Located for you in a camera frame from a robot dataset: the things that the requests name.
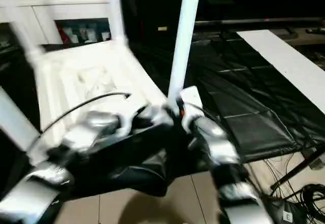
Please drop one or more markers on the black work mat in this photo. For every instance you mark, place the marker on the black work mat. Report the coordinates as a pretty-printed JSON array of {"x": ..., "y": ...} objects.
[{"x": 244, "y": 107}]

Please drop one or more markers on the white cabinet with glass doors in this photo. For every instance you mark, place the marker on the white cabinet with glass doors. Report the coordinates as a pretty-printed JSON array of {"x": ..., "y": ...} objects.
[{"x": 51, "y": 0}]

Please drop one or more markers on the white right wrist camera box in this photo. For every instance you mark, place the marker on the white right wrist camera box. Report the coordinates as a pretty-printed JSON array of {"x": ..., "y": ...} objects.
[{"x": 190, "y": 102}]

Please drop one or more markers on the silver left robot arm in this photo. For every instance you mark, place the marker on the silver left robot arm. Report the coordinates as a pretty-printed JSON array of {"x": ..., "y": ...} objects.
[{"x": 76, "y": 142}]

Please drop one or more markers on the black horizontal bar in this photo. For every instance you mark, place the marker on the black horizontal bar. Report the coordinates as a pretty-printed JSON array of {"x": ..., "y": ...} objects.
[{"x": 254, "y": 21}]

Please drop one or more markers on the small red bottle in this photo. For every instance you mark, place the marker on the small red bottle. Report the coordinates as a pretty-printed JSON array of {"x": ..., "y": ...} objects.
[{"x": 66, "y": 34}]

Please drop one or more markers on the white plastic table top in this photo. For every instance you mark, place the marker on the white plastic table top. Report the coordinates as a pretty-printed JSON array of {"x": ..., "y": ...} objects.
[{"x": 101, "y": 82}]

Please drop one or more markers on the white flat board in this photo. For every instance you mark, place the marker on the white flat board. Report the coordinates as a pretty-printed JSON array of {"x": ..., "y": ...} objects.
[{"x": 289, "y": 61}]

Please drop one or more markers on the dark cabinet with yellow label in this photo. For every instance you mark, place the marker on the dark cabinet with yellow label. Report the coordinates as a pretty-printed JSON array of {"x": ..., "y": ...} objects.
[{"x": 223, "y": 0}]

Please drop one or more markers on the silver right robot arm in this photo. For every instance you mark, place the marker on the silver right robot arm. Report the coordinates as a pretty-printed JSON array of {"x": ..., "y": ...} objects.
[{"x": 218, "y": 148}]

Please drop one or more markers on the white plastic table leg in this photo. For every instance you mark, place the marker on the white plastic table leg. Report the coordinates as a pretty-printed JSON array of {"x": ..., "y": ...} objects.
[
  {"x": 117, "y": 10},
  {"x": 15, "y": 120},
  {"x": 25, "y": 31},
  {"x": 184, "y": 31}
]

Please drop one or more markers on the black stand with white label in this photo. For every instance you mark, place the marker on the black stand with white label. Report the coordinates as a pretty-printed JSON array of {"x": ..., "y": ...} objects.
[{"x": 297, "y": 203}]

